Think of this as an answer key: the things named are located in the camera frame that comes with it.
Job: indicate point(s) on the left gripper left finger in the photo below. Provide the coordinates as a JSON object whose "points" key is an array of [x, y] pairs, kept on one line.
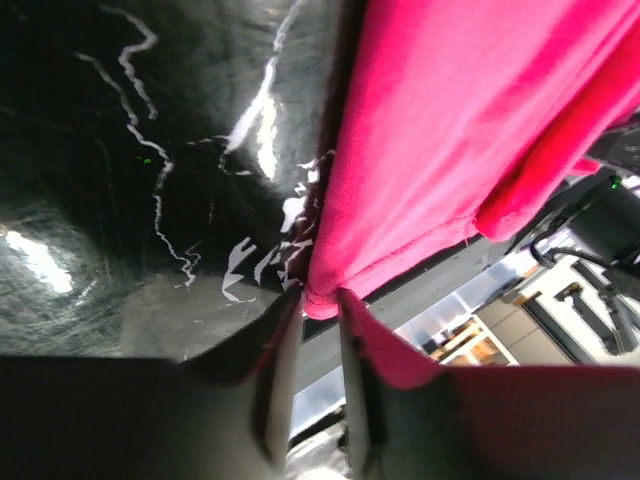
{"points": [[223, 414]]}

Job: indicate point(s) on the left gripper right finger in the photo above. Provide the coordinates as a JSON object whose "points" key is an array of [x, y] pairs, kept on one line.
{"points": [[409, 417]]}

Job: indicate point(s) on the bright pink t-shirt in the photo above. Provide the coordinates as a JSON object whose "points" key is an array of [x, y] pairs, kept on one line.
{"points": [[462, 118]]}

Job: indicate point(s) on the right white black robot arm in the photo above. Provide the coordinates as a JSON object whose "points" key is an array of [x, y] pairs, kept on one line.
{"points": [[599, 227]]}

